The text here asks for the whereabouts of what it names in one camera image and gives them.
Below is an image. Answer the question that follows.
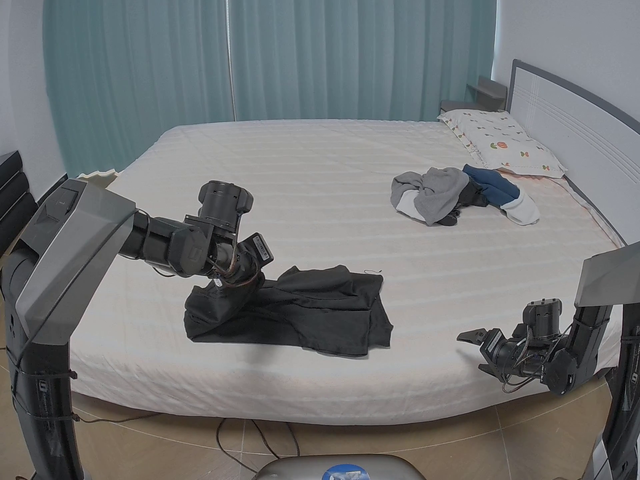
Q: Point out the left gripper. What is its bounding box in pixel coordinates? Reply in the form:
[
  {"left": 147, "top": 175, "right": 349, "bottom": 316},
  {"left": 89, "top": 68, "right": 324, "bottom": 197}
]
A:
[{"left": 231, "top": 232, "right": 277, "bottom": 285}]

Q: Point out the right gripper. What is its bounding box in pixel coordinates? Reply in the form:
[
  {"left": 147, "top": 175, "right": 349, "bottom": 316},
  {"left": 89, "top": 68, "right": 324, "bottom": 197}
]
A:
[{"left": 456, "top": 328, "right": 526, "bottom": 380}]

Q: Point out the black T-shirt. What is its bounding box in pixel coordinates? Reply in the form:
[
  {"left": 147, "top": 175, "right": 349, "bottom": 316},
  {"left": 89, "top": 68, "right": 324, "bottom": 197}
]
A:
[{"left": 183, "top": 264, "right": 394, "bottom": 360}]

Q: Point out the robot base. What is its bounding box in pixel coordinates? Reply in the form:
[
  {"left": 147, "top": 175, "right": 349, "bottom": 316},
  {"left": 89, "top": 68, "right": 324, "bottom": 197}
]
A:
[{"left": 252, "top": 455, "right": 416, "bottom": 480}]

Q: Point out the pile of clothes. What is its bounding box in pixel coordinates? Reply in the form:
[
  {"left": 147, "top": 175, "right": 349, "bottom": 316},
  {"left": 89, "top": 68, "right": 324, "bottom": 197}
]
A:
[{"left": 391, "top": 164, "right": 541, "bottom": 227}]

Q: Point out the bed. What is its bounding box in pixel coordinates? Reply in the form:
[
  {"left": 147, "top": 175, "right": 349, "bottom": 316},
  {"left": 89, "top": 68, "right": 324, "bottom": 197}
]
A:
[{"left": 67, "top": 59, "right": 640, "bottom": 426}]

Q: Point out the white printed pillow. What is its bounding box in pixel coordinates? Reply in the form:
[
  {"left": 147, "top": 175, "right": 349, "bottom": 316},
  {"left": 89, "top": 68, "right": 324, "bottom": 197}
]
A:
[{"left": 437, "top": 109, "right": 568, "bottom": 178}]

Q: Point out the grey bedside table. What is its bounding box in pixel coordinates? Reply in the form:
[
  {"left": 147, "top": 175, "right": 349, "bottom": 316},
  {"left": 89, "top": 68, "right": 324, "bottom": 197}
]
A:
[{"left": 440, "top": 75, "right": 508, "bottom": 114}]

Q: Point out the black cable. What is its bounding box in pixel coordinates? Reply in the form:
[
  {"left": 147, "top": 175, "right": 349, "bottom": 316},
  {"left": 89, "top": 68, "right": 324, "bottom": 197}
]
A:
[
  {"left": 215, "top": 417, "right": 302, "bottom": 475},
  {"left": 75, "top": 410, "right": 163, "bottom": 425}
]

